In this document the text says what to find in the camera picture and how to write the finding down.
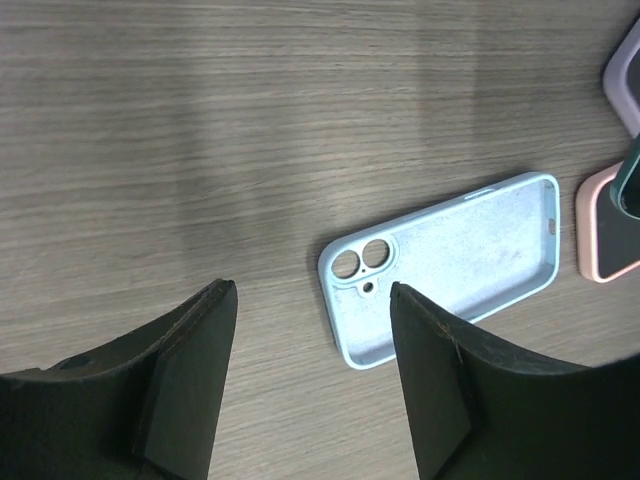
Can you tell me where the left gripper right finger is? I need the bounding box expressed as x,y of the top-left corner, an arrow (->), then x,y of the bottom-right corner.
390,283 -> 639,479

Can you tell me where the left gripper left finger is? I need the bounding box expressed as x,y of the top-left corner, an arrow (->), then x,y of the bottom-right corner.
1,279 -> 238,479

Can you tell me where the light blue phone case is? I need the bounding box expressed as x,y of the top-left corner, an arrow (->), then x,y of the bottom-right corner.
317,172 -> 560,370

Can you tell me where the pink phone case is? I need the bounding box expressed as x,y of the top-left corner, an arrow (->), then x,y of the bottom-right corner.
575,163 -> 620,283

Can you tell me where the green phone black screen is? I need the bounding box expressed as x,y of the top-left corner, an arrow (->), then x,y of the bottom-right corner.
610,136 -> 640,220

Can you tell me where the lilac phone case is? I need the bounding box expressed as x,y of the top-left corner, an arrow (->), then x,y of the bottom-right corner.
602,19 -> 639,138

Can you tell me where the white phone black screen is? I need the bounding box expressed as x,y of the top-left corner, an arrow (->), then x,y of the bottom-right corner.
596,182 -> 639,281

